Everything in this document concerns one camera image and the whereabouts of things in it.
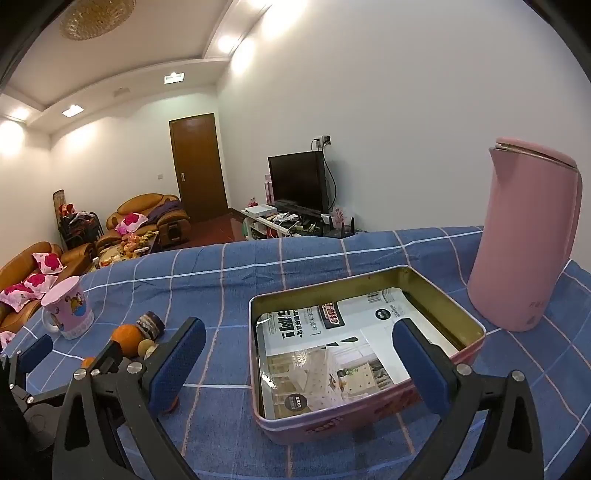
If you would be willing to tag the white television stand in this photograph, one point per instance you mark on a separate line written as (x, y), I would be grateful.
(272, 226)

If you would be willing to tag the black rack with clothes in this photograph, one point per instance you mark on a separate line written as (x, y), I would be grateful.
(78, 226)

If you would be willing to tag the round golden ceiling lamp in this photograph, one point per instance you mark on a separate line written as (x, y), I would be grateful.
(99, 18)

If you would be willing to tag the blue checked tablecloth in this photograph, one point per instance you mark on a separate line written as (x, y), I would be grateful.
(300, 272)

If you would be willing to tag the pink electric kettle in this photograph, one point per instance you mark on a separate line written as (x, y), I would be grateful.
(521, 230)

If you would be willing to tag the wall power socket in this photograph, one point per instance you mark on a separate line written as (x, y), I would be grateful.
(322, 140)

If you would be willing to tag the small orange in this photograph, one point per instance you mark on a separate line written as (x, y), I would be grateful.
(88, 362)

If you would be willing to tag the coffee table with food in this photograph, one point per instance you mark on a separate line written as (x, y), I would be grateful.
(129, 247)

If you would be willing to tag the pink cartoon mug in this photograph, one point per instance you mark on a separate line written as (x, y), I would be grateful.
(69, 309)

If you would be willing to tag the pink floral cushion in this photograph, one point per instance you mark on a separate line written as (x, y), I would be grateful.
(48, 262)
(18, 295)
(131, 223)

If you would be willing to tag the brown wooden door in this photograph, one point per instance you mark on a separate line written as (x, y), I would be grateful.
(198, 168)

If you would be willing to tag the large orange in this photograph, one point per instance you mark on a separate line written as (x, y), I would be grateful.
(128, 340)

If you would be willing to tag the black television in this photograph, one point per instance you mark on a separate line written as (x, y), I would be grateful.
(298, 182)

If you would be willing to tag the pink metal tin box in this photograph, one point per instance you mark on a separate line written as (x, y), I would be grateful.
(323, 427)

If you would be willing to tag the brown leather armchair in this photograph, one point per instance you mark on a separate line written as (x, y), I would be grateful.
(152, 217)

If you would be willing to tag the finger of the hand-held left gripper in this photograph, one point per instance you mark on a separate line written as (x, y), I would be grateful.
(36, 353)
(111, 357)

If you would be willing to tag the black router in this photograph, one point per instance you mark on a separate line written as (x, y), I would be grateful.
(344, 229)

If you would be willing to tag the brown leather sofa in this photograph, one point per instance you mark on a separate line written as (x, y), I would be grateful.
(74, 258)

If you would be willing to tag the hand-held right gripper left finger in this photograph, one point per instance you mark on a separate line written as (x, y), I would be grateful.
(175, 367)

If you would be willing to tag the purple sugarcane piece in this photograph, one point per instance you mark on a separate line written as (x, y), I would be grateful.
(150, 323)

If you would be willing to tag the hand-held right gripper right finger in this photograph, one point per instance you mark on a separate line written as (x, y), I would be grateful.
(421, 367)

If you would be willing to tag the square recessed ceiling light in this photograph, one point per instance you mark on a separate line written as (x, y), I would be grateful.
(72, 110)
(174, 77)

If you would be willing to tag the printed paper leaflet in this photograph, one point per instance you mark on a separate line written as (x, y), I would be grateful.
(323, 350)

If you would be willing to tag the brown longan fruit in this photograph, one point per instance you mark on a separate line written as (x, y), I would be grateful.
(147, 349)

